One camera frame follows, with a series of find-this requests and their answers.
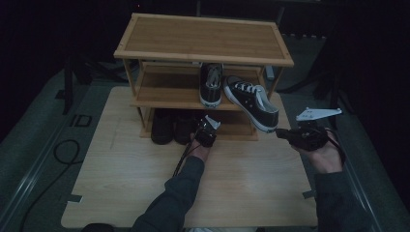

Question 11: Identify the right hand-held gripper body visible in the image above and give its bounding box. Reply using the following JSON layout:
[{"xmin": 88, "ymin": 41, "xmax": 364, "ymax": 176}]
[{"xmin": 288, "ymin": 106, "xmax": 342, "ymax": 153}]

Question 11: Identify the black metal stand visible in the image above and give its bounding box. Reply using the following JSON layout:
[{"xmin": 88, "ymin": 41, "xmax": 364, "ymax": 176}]
[
  {"xmin": 313, "ymin": 69, "xmax": 356, "ymax": 130},
  {"xmin": 62, "ymin": 52, "xmax": 95, "ymax": 115}
]

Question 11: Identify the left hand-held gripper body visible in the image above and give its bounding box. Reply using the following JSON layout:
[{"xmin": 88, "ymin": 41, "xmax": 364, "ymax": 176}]
[{"xmin": 193, "ymin": 114, "xmax": 221, "ymax": 148}]

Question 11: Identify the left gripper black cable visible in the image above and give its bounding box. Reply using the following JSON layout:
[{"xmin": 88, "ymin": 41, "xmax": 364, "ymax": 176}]
[{"xmin": 172, "ymin": 141, "xmax": 194, "ymax": 178}]

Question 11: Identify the black white canvas sneaker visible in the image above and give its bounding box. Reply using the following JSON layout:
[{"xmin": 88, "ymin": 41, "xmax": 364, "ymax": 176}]
[
  {"xmin": 198, "ymin": 62, "xmax": 224, "ymax": 108},
  {"xmin": 222, "ymin": 75, "xmax": 280, "ymax": 134}
]

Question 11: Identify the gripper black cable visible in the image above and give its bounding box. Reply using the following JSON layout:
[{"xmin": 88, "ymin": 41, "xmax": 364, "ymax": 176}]
[
  {"xmin": 172, "ymin": 141, "xmax": 194, "ymax": 178},
  {"xmin": 325, "ymin": 129, "xmax": 347, "ymax": 165}
]

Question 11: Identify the plain black shoe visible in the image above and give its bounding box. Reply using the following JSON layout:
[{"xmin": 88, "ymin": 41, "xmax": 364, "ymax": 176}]
[
  {"xmin": 150, "ymin": 109, "xmax": 175, "ymax": 145},
  {"xmin": 173, "ymin": 109, "xmax": 198, "ymax": 145}
]

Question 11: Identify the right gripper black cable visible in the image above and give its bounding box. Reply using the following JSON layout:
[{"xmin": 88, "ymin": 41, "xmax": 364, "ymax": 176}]
[{"xmin": 325, "ymin": 129, "xmax": 347, "ymax": 165}]

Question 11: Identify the wooden three-tier shoe rack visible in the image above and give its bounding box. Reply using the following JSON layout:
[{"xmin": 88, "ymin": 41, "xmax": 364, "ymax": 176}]
[{"xmin": 113, "ymin": 13, "xmax": 295, "ymax": 142}]

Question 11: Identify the person's right hand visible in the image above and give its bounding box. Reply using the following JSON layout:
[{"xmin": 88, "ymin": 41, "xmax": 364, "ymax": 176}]
[{"xmin": 293, "ymin": 130, "xmax": 343, "ymax": 174}]

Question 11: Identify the black floor cable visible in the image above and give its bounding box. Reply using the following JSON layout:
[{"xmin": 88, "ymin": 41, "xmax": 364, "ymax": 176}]
[{"xmin": 18, "ymin": 138, "xmax": 81, "ymax": 232}]

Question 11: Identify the person's left hand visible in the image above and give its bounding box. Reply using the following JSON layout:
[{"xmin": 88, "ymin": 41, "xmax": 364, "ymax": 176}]
[{"xmin": 188, "ymin": 133, "xmax": 212, "ymax": 162}]

